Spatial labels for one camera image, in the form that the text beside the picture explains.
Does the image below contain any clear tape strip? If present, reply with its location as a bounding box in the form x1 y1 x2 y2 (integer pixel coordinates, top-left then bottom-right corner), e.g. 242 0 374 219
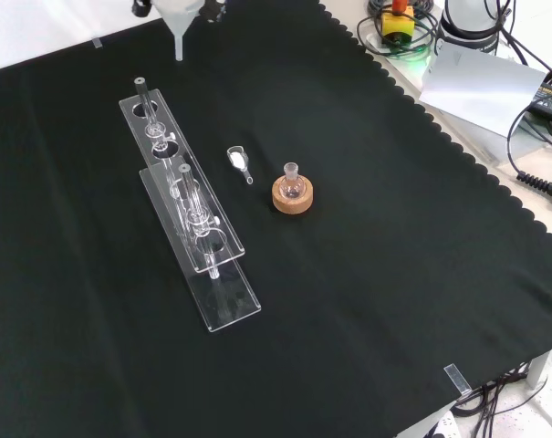
443 362 473 396

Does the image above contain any white power strip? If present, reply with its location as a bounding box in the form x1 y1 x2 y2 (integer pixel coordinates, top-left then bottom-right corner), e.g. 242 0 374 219
420 409 462 438

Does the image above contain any black looped cable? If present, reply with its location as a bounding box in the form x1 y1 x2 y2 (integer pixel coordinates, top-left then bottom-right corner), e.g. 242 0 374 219
505 100 552 180

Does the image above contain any yellow stop button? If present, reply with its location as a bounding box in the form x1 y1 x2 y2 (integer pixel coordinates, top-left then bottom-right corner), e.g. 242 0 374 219
379 0 416 47

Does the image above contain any black ribbed cable plug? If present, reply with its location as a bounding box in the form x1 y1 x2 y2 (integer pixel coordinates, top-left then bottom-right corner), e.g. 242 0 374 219
516 169 552 211

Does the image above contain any grey table leg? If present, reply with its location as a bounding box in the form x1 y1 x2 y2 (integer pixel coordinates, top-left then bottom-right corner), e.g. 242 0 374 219
526 349 552 390

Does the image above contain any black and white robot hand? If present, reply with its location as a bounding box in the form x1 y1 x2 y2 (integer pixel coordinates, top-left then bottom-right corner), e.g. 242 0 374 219
130 0 227 23

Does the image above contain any pale board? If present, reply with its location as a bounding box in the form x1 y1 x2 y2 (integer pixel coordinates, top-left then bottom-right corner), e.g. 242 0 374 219
418 38 548 139

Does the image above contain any black cable bundle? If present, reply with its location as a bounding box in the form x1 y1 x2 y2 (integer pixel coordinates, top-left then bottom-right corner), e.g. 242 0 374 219
452 364 552 438

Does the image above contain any round-bottom glass flask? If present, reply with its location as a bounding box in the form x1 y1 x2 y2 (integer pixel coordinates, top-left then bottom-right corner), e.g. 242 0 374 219
277 162 307 200

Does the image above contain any cork ring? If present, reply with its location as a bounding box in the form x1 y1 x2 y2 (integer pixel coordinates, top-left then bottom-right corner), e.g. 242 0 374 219
271 176 314 216

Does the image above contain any translucent plastic funnel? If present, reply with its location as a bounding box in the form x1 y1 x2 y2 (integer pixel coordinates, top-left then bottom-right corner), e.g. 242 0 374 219
152 0 204 62

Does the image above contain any clear funnel stand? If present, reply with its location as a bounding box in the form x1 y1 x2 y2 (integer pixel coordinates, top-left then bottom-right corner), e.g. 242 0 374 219
119 76 263 335

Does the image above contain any black cloth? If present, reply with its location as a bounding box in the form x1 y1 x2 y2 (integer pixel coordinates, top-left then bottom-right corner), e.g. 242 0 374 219
0 0 552 438

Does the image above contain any glass weighing funnel with powder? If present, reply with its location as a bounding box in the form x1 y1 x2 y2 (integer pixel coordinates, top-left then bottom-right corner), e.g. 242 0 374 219
226 145 255 186

